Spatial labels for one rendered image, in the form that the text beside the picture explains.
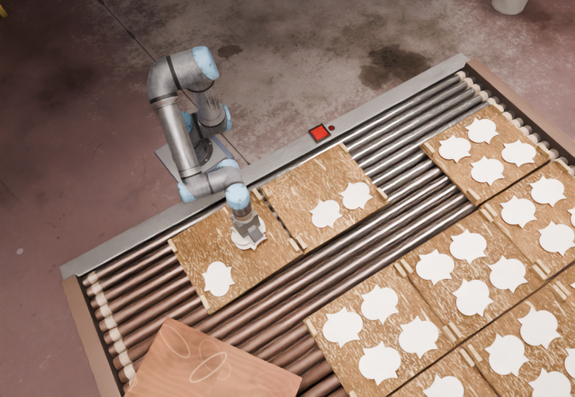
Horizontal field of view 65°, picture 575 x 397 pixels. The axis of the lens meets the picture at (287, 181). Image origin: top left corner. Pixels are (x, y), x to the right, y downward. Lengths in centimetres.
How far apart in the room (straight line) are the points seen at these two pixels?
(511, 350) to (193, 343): 107
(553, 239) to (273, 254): 106
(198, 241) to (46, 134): 213
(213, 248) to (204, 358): 43
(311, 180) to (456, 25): 248
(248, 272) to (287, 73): 211
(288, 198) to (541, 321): 101
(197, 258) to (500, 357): 113
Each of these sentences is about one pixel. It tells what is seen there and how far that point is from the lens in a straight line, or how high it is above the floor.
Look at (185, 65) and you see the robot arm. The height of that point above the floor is 152.
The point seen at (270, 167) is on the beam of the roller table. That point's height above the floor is 92.
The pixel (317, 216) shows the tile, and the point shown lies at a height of 95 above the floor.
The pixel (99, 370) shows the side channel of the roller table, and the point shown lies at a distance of 179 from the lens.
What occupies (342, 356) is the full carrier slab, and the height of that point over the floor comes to 94.
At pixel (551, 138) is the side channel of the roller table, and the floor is 95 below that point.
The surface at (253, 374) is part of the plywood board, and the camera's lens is 155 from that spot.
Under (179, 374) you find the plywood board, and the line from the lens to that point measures 160.
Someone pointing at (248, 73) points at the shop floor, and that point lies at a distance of 357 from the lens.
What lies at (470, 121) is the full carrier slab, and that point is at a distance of 217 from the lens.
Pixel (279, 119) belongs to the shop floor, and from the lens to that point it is 325.
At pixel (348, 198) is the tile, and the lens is 184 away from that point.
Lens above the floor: 257
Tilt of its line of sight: 60 degrees down
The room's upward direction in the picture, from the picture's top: 6 degrees counter-clockwise
